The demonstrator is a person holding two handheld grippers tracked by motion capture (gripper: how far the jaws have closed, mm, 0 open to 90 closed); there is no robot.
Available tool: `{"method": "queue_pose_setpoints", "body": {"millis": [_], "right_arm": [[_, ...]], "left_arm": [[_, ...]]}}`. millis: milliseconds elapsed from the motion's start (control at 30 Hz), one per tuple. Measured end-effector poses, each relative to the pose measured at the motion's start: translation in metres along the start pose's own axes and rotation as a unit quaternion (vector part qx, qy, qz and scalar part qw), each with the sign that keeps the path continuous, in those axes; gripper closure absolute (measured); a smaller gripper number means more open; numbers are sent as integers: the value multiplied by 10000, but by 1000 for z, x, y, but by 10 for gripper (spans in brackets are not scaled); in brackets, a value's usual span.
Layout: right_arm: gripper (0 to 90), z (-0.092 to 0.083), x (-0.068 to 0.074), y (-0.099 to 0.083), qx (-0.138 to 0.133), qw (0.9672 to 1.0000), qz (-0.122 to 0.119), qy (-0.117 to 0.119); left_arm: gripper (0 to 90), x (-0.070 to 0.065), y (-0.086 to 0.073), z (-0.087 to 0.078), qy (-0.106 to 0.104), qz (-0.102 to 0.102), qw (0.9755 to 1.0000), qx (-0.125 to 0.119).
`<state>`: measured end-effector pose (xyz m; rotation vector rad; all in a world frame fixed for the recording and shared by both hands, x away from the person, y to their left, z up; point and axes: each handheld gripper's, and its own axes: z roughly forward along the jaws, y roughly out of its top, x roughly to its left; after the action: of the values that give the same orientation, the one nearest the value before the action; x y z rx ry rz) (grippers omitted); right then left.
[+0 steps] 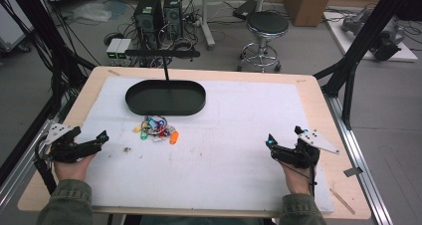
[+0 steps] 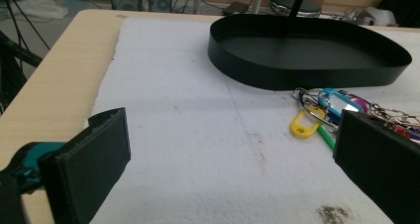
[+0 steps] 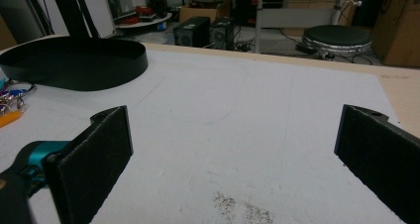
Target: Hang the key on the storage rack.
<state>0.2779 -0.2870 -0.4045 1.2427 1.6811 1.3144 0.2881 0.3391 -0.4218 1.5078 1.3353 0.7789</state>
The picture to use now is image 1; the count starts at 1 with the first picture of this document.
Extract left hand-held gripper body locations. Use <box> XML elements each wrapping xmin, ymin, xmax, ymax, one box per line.
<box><xmin>45</xmin><ymin>122</ymin><xmax>102</xmax><ymax>164</ymax></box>

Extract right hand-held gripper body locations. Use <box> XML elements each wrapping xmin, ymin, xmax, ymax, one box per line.
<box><xmin>274</xmin><ymin>124</ymin><xmax>340</xmax><ymax>169</ymax></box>

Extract person's left hand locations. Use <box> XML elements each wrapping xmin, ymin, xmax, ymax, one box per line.
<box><xmin>53</xmin><ymin>152</ymin><xmax>98</xmax><ymax>183</ymax></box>

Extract person's right hand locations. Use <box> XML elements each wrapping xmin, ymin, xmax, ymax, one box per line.
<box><xmin>279</xmin><ymin>160</ymin><xmax>316</xmax><ymax>196</ymax></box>

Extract grey tape piece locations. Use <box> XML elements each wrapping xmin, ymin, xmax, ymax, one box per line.
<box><xmin>342</xmin><ymin>166</ymin><xmax>364</xmax><ymax>178</ymax></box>

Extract bunch of coloured key tags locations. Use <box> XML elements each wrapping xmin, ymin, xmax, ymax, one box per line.
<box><xmin>132</xmin><ymin>115</ymin><xmax>180</xmax><ymax>145</ymax></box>

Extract white table mat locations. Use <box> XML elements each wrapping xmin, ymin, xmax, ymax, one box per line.
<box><xmin>83</xmin><ymin>75</ymin><xmax>335</xmax><ymax>215</ymax></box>

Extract tan tape strip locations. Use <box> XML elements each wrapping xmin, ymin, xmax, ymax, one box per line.
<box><xmin>329</xmin><ymin>187</ymin><xmax>356</xmax><ymax>216</ymax></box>

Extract black stand with oval tray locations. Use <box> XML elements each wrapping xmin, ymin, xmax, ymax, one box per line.
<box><xmin>124</xmin><ymin>49</ymin><xmax>207</xmax><ymax>116</ymax></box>

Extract white power supply unit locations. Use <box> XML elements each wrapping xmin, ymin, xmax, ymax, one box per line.
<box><xmin>105</xmin><ymin>38</ymin><xmax>122</xmax><ymax>67</ymax></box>
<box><xmin>115</xmin><ymin>38</ymin><xmax>132</xmax><ymax>67</ymax></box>

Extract black round stool chrome base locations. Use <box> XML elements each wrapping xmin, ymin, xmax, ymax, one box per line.
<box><xmin>236</xmin><ymin>11</ymin><xmax>291</xmax><ymax>74</ymax></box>

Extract clear plastic bag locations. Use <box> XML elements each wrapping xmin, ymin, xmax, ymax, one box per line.
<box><xmin>72</xmin><ymin>1</ymin><xmax>113</xmax><ymax>23</ymax></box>

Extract large black computer tower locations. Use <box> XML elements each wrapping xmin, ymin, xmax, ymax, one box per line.
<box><xmin>133</xmin><ymin>0</ymin><xmax>165</xmax><ymax>51</ymax></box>

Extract flat black case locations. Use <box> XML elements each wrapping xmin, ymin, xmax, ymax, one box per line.
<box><xmin>232</xmin><ymin>0</ymin><xmax>259</xmax><ymax>21</ymax></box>

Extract white metal table leg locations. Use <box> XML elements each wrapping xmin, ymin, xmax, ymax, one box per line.
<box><xmin>198</xmin><ymin>0</ymin><xmax>217</xmax><ymax>51</ymax></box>

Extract brown cardboard box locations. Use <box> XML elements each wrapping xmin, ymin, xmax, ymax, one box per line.
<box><xmin>284</xmin><ymin>0</ymin><xmax>336</xmax><ymax>28</ymax></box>

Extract grey robot device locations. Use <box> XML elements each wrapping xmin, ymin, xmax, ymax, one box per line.
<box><xmin>340</xmin><ymin>8</ymin><xmax>406</xmax><ymax>62</ymax></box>

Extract small black computer tower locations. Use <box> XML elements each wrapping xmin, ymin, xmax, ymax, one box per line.
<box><xmin>162</xmin><ymin>0</ymin><xmax>184</xmax><ymax>40</ymax></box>

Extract white floor board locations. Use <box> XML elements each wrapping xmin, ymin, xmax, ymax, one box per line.
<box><xmin>322</xmin><ymin>10</ymin><xmax>419</xmax><ymax>64</ymax></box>

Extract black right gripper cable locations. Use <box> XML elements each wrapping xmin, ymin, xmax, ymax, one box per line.
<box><xmin>282</xmin><ymin>150</ymin><xmax>317</xmax><ymax>197</ymax></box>

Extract aluminium rail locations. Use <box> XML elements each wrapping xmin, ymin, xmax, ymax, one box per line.
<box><xmin>0</xmin><ymin>116</ymin><xmax>73</xmax><ymax>216</ymax></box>
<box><xmin>323</xmin><ymin>94</ymin><xmax>394</xmax><ymax>225</ymax></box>

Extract black metal frame with cables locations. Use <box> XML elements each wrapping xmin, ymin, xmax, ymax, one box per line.
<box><xmin>0</xmin><ymin>0</ymin><xmax>101</xmax><ymax>119</ymax></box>

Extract black metal frame strut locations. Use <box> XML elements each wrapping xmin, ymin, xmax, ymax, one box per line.
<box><xmin>313</xmin><ymin>0</ymin><xmax>422</xmax><ymax>131</ymax></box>

